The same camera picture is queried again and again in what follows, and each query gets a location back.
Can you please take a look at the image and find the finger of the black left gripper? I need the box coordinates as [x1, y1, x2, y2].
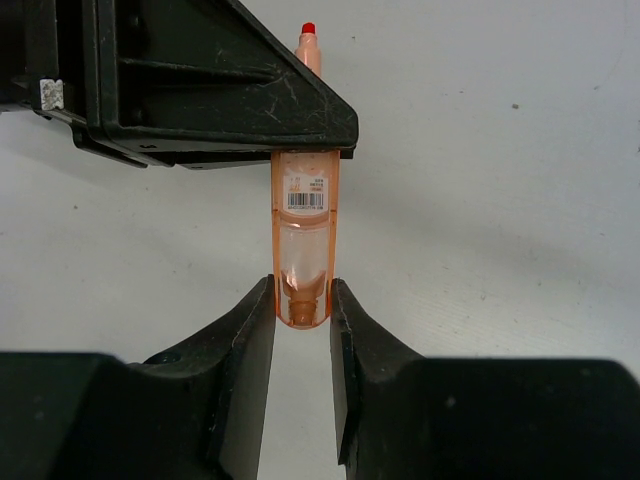
[82, 1, 359, 168]

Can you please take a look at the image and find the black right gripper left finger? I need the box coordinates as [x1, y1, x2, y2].
[127, 275, 275, 479]

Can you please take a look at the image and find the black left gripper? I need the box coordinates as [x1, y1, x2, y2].
[1, 1, 99, 150]

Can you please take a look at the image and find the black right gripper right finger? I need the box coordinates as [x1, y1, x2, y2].
[330, 279, 430, 479]

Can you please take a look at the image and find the orange highlighter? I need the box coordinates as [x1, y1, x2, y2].
[269, 21, 342, 331]

